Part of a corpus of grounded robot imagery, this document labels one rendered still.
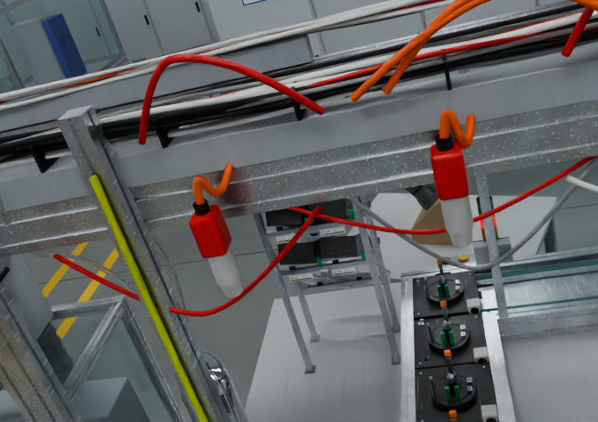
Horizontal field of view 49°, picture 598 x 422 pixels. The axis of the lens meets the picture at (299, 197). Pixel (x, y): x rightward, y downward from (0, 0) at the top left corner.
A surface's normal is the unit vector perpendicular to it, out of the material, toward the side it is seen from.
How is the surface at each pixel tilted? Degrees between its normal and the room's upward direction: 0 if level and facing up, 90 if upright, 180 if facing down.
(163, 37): 90
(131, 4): 90
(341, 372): 0
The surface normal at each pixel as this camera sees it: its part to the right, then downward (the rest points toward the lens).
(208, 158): -0.14, 0.49
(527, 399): -0.26, -0.86
